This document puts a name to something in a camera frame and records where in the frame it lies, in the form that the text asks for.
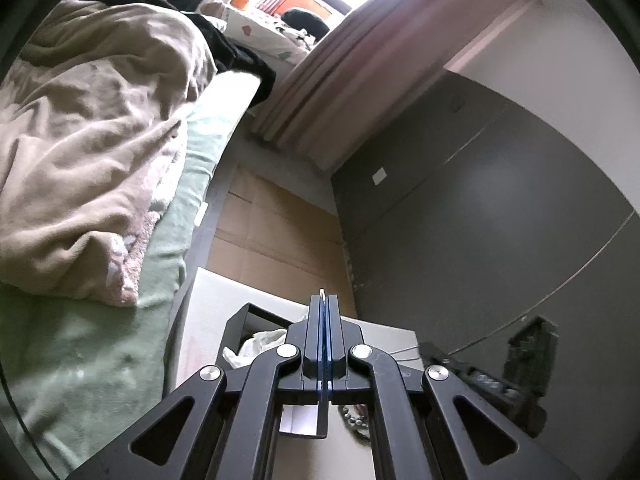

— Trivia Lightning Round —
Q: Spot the bed with green sheet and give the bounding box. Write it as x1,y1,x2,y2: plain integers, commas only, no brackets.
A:
0,69,262,477

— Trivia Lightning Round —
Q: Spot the flattened cardboard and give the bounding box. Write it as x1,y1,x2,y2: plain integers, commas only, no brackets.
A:
205,164,359,319

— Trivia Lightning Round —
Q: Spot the pink fluffy blanket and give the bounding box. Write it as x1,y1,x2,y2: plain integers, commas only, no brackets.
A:
102,110,188,307

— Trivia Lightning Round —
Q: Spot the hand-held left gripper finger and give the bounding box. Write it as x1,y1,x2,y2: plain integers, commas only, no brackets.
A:
65,295,324,480
324,295,576,480

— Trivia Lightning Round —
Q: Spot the white bedside table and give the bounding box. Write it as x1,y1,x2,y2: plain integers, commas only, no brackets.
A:
162,266,431,480

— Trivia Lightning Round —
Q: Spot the black jewelry box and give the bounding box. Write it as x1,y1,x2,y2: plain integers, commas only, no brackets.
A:
217,301,373,442

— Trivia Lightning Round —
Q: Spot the black clothing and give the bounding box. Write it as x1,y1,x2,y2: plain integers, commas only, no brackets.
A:
65,0,277,111

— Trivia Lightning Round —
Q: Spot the black cable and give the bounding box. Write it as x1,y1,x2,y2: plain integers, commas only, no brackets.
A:
0,355,53,467

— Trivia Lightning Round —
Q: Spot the black round cushion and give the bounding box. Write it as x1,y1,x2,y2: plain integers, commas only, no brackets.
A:
281,7,332,42

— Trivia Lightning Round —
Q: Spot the beige blanket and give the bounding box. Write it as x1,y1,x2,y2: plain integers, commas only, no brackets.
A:
0,0,219,308

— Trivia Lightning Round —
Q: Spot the white printed tablecloth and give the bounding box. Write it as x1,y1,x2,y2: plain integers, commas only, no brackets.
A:
220,2,314,66

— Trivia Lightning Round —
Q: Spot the wide pink curtain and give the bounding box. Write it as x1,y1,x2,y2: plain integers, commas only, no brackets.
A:
249,0,523,172

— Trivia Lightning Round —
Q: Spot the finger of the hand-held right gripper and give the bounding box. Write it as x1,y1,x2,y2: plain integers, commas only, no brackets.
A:
504,315,559,397

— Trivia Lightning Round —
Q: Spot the orange panel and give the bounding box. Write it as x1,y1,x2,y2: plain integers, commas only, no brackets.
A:
287,0,334,19

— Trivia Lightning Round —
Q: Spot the white crumpled tissue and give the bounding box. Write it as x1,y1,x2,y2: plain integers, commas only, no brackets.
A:
222,330,290,368

